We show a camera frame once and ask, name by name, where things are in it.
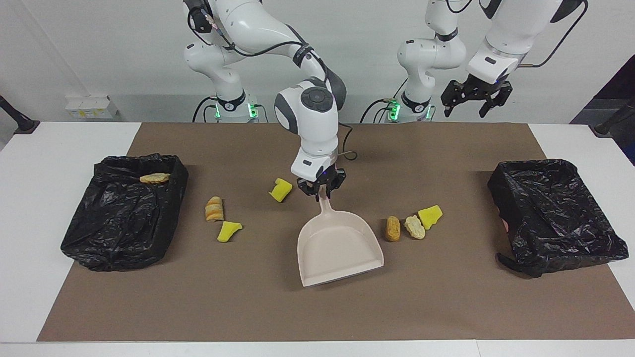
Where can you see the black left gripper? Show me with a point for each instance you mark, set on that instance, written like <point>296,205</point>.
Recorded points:
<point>481,88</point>

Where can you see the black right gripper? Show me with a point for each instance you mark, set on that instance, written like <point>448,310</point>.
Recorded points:
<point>325,178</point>

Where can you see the beige plastic dustpan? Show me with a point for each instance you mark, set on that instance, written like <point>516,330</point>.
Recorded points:
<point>337,248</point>

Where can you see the brown bread roll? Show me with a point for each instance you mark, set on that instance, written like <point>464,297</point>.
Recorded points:
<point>393,229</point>

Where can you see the pale bread chunk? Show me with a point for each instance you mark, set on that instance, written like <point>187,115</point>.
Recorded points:
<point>415,227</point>

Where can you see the yellow sponge piece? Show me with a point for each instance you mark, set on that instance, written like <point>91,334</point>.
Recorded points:
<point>281,191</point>
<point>228,232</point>
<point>430,216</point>

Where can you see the black bag-lined bin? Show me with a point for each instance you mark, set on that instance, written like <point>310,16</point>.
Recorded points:
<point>124,223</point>
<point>555,213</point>

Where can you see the striped croissant piece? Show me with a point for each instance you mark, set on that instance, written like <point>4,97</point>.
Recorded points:
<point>214,209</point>

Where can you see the brown table mat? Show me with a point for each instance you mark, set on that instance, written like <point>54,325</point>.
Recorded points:
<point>297,307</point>

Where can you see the black clamp stand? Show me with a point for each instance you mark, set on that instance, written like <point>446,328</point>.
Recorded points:
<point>25,126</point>
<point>603,130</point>

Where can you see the flat tan bread piece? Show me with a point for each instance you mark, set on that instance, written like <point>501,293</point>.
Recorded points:
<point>155,178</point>

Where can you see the white wall box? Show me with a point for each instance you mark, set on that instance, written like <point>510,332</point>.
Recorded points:
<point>89,108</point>

